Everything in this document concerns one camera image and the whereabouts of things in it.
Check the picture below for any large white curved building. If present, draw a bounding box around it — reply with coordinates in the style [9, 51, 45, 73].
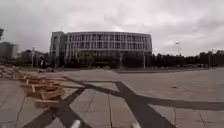
[49, 30, 154, 69]

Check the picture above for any robot's own part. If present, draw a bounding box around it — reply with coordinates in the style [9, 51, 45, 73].
[70, 119, 82, 128]

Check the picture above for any person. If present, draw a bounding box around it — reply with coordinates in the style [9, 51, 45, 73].
[37, 55, 49, 74]

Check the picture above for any pile of wooden planks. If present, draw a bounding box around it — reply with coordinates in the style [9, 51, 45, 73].
[0, 64, 69, 110]

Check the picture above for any row of dark trees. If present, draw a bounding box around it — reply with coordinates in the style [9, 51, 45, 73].
[146, 49, 224, 69]

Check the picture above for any pole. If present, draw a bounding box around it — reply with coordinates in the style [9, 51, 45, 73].
[30, 46, 36, 68]

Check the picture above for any grey building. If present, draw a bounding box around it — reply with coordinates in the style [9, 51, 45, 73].
[0, 41, 20, 62]

